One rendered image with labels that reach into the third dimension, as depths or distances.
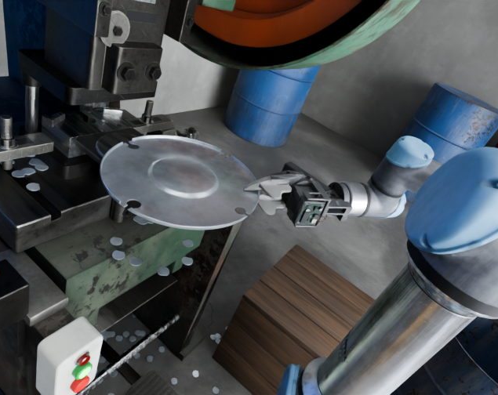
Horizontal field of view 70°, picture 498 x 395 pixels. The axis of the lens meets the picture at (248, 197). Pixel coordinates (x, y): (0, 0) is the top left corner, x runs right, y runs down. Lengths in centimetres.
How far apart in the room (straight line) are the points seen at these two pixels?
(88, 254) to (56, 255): 5
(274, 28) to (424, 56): 297
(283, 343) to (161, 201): 68
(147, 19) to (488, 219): 58
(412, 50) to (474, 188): 347
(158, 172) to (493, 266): 51
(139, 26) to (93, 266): 42
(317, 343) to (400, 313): 70
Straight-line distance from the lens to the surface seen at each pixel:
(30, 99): 81
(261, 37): 91
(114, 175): 65
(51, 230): 71
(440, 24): 379
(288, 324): 112
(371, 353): 49
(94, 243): 72
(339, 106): 398
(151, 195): 61
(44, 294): 65
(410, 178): 76
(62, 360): 60
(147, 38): 71
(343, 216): 74
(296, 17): 87
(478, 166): 38
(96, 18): 60
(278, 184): 69
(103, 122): 82
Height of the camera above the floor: 115
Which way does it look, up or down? 32 degrees down
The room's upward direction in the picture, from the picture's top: 23 degrees clockwise
